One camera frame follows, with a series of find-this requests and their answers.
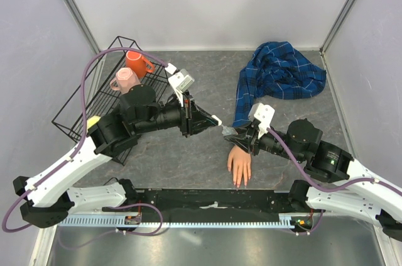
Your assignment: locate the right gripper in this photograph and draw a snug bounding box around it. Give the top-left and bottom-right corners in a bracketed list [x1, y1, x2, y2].
[225, 119, 305, 163]

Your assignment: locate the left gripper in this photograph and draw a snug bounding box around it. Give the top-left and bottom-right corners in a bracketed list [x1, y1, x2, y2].
[135, 90, 219, 138]

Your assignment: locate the white nail polish cap brush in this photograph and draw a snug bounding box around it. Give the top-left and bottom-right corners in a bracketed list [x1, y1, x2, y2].
[211, 115, 222, 126]

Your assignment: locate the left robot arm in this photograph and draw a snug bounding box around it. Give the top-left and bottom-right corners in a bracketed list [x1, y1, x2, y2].
[13, 84, 222, 228]

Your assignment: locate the mannequin hand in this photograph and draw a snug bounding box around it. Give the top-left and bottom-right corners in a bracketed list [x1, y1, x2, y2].
[227, 146, 252, 187]

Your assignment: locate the blue plaid shirt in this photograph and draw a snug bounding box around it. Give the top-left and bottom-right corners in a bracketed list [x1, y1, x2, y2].
[232, 42, 327, 127]

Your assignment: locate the pink mug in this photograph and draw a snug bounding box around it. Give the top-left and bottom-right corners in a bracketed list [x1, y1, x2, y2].
[110, 67, 140, 94]

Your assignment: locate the orange mug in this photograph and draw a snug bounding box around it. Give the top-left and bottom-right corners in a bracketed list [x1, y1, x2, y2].
[125, 51, 155, 79]

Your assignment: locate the yellow mug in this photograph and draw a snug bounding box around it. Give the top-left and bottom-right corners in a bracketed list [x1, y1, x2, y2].
[86, 116, 101, 130]

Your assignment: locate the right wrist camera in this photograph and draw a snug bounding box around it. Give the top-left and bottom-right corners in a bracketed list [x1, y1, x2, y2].
[248, 103, 275, 139]

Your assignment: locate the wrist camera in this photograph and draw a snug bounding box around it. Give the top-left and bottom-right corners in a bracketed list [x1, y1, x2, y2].
[248, 103, 275, 139]
[165, 63, 195, 107]

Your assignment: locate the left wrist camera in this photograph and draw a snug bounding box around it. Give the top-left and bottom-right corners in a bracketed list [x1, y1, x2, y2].
[165, 63, 195, 107]

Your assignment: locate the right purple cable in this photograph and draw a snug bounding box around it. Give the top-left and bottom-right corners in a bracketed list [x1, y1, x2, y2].
[266, 126, 402, 199]

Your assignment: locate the purple cable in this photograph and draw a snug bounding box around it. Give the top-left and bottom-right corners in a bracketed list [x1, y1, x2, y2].
[266, 126, 402, 199]
[1, 47, 177, 234]

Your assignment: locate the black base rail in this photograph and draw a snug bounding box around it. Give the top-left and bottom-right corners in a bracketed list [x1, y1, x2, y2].
[75, 178, 327, 224]

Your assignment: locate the light blue cable duct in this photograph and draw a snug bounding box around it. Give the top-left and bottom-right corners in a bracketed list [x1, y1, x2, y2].
[59, 209, 296, 229]

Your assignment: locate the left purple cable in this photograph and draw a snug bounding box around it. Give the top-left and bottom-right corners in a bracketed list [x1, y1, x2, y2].
[1, 47, 177, 234]

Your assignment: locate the aluminium corner post left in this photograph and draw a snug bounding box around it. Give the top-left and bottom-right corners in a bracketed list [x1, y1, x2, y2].
[63, 0, 101, 53]

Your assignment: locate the aluminium corner post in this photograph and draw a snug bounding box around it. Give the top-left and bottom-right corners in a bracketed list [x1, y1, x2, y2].
[320, 0, 357, 55]
[63, 0, 101, 53]

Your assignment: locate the aluminium corner post right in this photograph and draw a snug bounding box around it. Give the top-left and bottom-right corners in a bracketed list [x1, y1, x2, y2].
[320, 0, 357, 55]

